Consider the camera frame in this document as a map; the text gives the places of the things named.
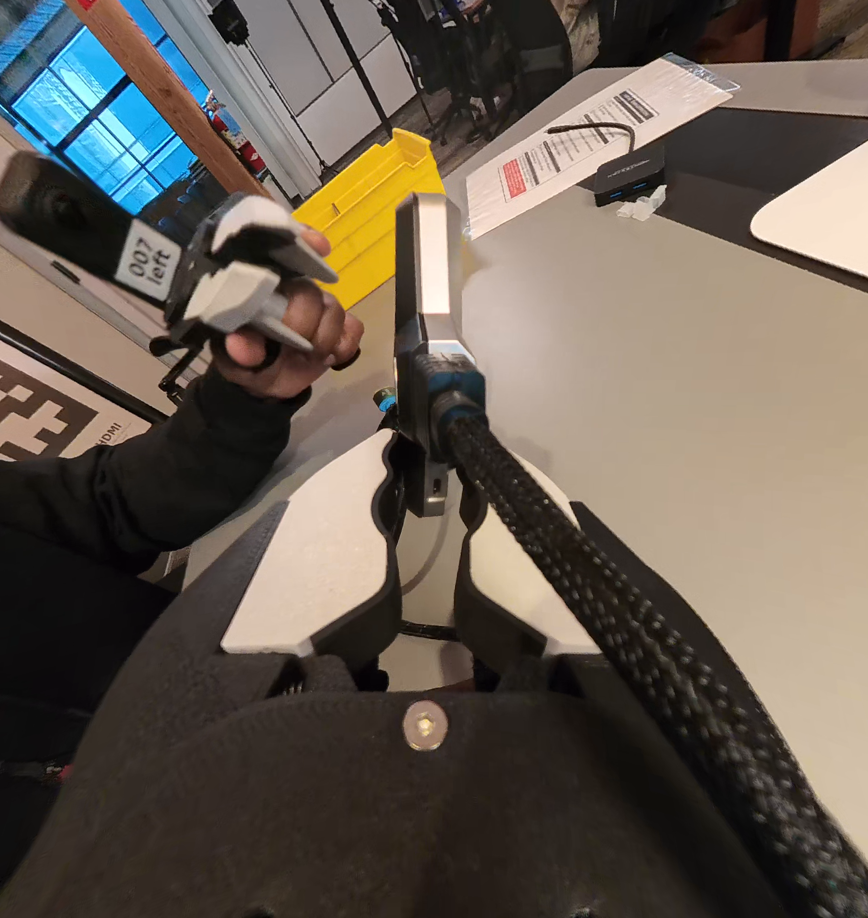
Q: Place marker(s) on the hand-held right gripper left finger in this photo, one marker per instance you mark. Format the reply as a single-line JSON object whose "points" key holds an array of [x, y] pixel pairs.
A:
{"points": [[319, 559]]}

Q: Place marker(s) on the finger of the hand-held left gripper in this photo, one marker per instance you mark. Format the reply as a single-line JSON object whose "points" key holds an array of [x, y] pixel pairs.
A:
{"points": [[262, 211], [226, 301]]}

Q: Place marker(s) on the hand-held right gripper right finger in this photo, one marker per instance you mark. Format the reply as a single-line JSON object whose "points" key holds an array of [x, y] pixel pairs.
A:
{"points": [[506, 602]]}

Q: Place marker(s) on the silver usb adapter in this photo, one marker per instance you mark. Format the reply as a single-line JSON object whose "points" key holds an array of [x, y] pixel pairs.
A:
{"points": [[434, 258]]}

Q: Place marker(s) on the person's left forearm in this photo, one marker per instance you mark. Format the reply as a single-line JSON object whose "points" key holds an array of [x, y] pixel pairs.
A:
{"points": [[154, 473]]}

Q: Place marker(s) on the black usb hub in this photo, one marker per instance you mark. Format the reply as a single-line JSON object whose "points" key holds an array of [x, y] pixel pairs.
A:
{"points": [[631, 176]]}

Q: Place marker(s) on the person's left hand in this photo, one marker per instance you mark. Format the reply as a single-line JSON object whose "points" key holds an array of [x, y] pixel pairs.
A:
{"points": [[312, 323]]}

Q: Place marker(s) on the red fire extinguisher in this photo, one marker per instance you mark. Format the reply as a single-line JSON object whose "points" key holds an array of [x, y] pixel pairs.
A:
{"points": [[251, 154]]}

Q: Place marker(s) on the yellow plastic bin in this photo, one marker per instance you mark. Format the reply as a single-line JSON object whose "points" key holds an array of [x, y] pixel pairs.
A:
{"points": [[362, 208]]}

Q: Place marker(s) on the window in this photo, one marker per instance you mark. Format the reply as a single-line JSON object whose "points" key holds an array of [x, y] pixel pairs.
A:
{"points": [[83, 107]]}

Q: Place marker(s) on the black tripod pole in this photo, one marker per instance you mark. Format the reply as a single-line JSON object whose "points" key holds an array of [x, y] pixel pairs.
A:
{"points": [[355, 64]]}

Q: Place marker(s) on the black white marker board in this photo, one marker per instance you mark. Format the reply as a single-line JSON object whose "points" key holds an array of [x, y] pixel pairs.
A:
{"points": [[18, 409]]}

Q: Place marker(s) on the person's dark clothed body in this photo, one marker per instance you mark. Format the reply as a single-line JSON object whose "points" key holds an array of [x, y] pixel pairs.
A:
{"points": [[32, 645]]}

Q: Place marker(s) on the black office chair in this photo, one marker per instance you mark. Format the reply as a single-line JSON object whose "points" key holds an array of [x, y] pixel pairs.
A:
{"points": [[520, 43]]}

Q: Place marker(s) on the printed paper sheet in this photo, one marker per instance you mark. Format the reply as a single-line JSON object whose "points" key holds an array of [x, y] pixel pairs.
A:
{"points": [[584, 129]]}

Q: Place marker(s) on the small clear plastic piece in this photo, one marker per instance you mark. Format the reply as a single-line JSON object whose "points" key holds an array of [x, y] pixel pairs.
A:
{"points": [[642, 203]]}

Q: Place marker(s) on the white stand base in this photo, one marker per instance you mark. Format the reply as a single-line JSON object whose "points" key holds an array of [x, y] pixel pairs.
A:
{"points": [[835, 208]]}

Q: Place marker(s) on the wooden post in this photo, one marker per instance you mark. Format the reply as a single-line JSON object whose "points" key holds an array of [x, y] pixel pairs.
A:
{"points": [[140, 72]]}

